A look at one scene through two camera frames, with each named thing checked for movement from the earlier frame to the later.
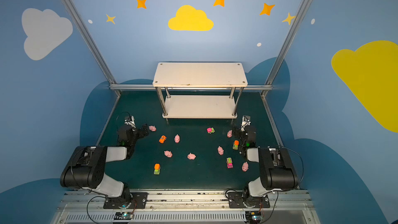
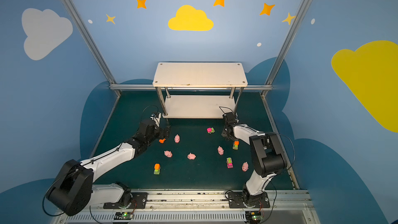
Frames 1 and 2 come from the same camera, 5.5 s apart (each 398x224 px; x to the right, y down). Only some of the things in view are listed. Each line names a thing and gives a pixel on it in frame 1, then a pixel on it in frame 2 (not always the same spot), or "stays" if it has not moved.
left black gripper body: x=139 y=131 → x=165 y=132
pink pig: x=220 y=150 stays
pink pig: x=191 y=156 stays
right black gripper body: x=239 y=132 → x=227 y=129
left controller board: x=123 y=215 stays
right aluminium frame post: x=268 y=86 stays
